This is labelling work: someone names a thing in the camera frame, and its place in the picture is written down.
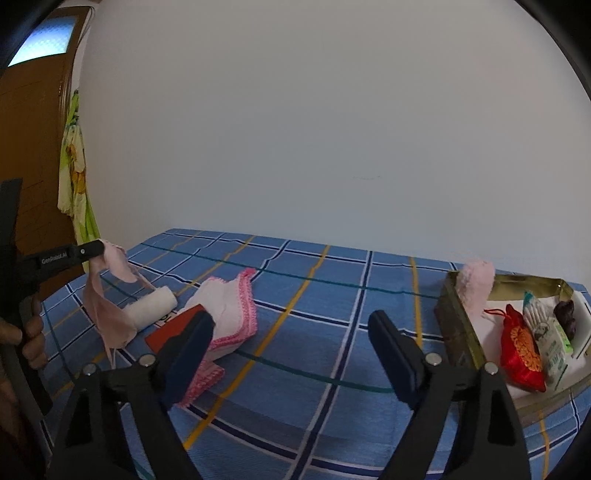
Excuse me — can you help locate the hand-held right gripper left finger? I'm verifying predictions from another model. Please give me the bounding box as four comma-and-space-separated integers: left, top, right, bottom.
48, 309, 217, 480

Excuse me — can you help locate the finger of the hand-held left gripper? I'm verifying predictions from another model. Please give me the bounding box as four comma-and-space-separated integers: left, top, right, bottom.
16, 239, 109, 284

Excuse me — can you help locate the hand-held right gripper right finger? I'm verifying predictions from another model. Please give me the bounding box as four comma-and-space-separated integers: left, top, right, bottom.
368, 309, 532, 480

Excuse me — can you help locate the red packet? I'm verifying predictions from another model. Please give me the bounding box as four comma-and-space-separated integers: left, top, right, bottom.
144, 304, 204, 354

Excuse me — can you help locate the gold tin box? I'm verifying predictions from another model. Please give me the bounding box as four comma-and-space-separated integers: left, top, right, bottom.
435, 271, 591, 402

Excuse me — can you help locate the white towel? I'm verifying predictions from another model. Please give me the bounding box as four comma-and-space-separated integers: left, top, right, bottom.
126, 285, 177, 329

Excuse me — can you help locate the white handkerchief with pink trim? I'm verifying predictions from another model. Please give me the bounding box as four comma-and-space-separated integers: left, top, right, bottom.
178, 268, 258, 407

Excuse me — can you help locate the pink fluffy cloth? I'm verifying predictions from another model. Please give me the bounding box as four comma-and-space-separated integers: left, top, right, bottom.
455, 259, 496, 319

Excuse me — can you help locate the red embroidered pouch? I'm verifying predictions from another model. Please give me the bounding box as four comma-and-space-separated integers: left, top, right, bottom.
482, 304, 548, 393

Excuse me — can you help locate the white cotton swab packet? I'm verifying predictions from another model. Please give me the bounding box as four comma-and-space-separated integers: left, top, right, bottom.
522, 291, 575, 393

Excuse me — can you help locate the dark brown soft item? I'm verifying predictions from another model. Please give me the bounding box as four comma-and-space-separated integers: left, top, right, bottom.
553, 300, 578, 342

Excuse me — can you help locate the person's left hand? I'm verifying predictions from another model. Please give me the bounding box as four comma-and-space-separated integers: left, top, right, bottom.
0, 295, 48, 407

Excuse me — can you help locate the blue plaid tablecloth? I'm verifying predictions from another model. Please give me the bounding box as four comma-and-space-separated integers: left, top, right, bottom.
39, 228, 591, 480

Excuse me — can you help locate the green yellow hanging cloth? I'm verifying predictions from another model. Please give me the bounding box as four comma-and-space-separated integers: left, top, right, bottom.
57, 88, 100, 245

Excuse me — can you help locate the white paper liner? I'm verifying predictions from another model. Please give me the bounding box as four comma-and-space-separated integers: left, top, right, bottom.
471, 295, 589, 409

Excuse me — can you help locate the brown wooden door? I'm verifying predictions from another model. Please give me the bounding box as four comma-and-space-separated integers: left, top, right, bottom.
0, 4, 100, 296

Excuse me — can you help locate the frosted door window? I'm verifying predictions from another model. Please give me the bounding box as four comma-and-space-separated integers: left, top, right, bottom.
7, 16, 77, 68

